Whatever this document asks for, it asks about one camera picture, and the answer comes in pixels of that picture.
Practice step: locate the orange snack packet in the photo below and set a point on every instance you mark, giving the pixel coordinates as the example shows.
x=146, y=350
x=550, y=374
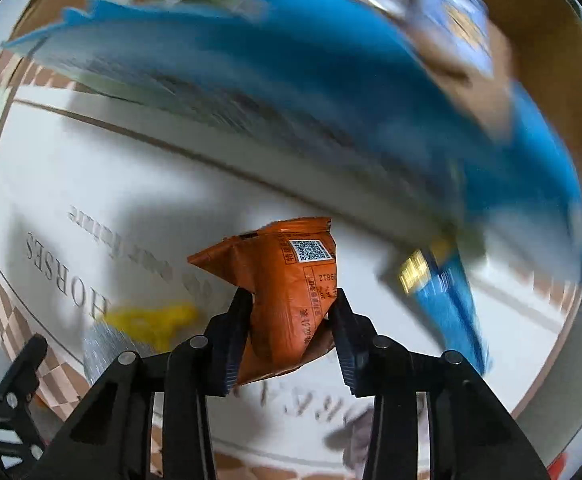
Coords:
x=286, y=300

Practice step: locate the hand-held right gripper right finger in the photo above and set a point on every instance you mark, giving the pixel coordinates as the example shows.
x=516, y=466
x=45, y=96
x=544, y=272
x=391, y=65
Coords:
x=346, y=366

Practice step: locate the large blue plastic bag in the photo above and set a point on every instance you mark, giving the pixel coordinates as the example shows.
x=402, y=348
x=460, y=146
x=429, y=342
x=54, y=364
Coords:
x=321, y=85

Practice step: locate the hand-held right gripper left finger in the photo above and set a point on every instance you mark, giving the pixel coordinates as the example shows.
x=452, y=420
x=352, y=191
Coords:
x=231, y=366

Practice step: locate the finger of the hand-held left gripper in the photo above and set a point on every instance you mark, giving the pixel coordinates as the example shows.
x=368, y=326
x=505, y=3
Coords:
x=18, y=385

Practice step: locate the small blue snack packet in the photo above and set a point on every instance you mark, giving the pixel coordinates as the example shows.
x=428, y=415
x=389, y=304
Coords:
x=446, y=305

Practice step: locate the silver foil packet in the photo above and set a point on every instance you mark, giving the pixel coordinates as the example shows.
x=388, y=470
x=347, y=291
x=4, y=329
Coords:
x=106, y=352

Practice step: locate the white printed mat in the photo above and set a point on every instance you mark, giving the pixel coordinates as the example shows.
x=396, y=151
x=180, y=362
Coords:
x=121, y=185

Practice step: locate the blue and yellow packet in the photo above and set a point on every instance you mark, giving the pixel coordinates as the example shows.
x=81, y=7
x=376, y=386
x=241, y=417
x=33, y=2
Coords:
x=458, y=15

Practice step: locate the red object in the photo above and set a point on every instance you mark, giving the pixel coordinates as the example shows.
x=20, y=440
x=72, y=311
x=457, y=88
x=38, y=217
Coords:
x=558, y=467

